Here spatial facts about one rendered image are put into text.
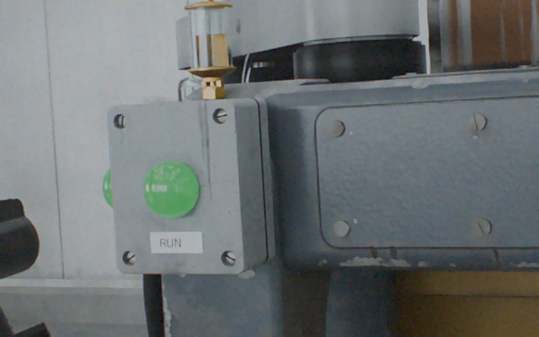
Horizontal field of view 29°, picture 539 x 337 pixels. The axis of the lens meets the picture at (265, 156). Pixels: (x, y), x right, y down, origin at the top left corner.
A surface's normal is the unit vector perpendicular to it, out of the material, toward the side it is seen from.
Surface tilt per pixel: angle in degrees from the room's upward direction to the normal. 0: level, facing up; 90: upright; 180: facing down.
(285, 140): 90
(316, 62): 90
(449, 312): 90
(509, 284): 90
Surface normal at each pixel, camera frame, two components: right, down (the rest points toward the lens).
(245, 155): 0.92, -0.04
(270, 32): -0.96, 0.07
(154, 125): -0.37, 0.07
